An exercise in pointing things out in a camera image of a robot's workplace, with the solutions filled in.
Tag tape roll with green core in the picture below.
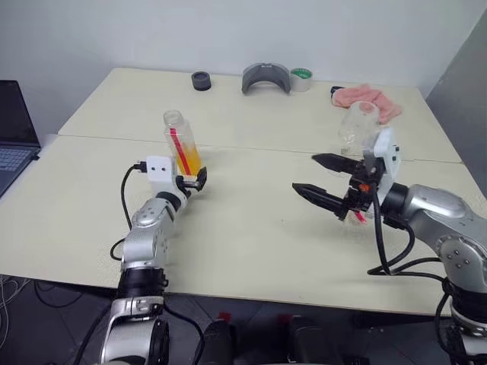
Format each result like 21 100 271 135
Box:
289 67 314 94

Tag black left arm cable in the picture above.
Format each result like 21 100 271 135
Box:
110 160 149 262

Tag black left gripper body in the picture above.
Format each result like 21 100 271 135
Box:
175 175 200 201

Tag grey partition panel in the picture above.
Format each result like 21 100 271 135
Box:
423 11 487 173

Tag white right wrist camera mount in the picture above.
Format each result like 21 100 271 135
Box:
362 126 403 192

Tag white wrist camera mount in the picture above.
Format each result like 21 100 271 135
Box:
146 154 173 192
362 126 403 192

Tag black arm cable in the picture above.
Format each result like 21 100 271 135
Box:
366 185 458 343
110 160 149 262

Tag dark laptop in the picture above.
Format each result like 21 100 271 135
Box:
0 79 42 199

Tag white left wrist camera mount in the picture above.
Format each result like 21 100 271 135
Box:
146 154 173 192

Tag white floor cables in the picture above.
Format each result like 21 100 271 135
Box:
0 272 32 329

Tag grey curved headrest pad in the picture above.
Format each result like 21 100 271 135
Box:
241 62 292 97

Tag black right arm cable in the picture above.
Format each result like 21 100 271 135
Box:
366 185 458 343

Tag dark rounded shape red tag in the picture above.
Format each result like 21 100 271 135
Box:
202 311 237 365
277 313 336 365

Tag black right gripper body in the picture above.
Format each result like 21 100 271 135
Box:
343 158 382 214

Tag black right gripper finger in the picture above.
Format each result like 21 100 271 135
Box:
311 152 361 176
291 182 349 221

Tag black floor cable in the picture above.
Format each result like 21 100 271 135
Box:
33 280 116 309

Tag bottle with orange liquid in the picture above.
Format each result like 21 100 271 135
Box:
162 109 203 178

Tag pink cloth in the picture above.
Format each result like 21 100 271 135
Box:
331 83 403 126

